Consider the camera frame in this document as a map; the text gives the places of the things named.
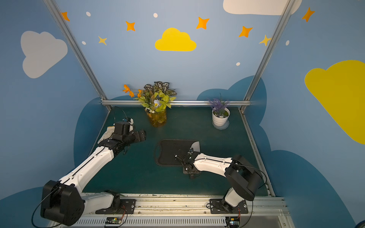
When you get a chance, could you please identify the cleaver knife black handle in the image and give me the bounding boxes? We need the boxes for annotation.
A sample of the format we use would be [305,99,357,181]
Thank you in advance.
[188,141,200,154]

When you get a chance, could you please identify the white cotton glove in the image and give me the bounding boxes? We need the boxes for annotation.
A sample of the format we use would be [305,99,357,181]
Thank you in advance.
[97,126,115,144]

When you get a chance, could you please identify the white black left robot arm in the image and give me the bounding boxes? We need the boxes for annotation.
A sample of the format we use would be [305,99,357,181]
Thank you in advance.
[35,118,146,226]

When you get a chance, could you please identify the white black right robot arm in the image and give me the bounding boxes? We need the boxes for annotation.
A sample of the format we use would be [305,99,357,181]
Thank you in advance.
[175,152,267,213]

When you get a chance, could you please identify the black cutting board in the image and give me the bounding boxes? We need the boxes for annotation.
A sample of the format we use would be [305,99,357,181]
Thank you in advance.
[154,139,196,167]

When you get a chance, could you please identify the right controller circuit board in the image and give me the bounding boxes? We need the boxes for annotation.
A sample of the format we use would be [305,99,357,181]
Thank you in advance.
[226,217,240,228]

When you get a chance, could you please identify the controller circuit board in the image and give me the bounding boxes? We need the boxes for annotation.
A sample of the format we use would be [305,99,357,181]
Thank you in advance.
[105,217,121,227]
[226,217,240,228]

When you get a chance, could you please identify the left controller circuit board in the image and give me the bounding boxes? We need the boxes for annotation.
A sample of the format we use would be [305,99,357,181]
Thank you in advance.
[105,217,121,227]

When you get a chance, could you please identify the aluminium rear crossbar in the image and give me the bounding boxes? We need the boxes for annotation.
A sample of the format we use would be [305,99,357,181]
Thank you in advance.
[101,100,251,106]

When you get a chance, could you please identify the flower bouquet amber vase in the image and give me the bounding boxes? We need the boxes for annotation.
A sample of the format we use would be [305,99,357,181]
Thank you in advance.
[123,81,177,127]

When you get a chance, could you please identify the lavender plant white pot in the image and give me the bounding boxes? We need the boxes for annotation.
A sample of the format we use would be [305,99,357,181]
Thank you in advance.
[208,97,231,130]

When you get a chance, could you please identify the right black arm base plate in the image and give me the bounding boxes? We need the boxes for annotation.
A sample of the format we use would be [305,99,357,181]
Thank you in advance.
[206,199,249,214]

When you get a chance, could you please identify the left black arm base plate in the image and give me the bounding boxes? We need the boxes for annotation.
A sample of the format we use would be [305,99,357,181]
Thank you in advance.
[95,198,136,214]

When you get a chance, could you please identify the right aluminium upright post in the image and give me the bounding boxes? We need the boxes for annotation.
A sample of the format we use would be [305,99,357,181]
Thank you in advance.
[240,0,296,114]

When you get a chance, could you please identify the aluminium upright post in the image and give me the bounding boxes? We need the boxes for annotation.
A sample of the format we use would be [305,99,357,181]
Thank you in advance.
[240,0,296,114]
[43,0,108,103]

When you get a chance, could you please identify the aluminium front rail frame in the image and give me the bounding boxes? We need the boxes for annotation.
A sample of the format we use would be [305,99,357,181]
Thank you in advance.
[71,193,295,228]

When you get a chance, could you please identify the left aluminium upright post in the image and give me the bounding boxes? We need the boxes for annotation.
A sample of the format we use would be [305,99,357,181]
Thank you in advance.
[43,0,108,103]

